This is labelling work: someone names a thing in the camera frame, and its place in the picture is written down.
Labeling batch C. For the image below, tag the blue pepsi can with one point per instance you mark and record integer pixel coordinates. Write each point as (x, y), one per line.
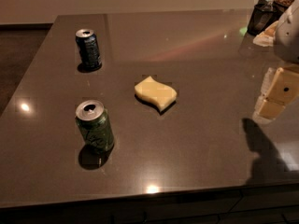
(88, 49)

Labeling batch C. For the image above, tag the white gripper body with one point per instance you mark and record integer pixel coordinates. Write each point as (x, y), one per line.
(288, 36)

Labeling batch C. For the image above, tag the black mesh cup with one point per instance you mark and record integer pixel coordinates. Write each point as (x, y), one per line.
(262, 16)

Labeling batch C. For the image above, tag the yellow wavy sponge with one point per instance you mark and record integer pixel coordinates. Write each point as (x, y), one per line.
(151, 91)

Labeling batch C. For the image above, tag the white snack packet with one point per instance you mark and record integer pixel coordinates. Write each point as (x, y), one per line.
(266, 38)

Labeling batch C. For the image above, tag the green soda can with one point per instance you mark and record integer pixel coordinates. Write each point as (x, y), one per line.
(93, 122)

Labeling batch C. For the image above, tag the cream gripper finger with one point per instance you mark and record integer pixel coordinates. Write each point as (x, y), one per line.
(283, 91)
(267, 81)

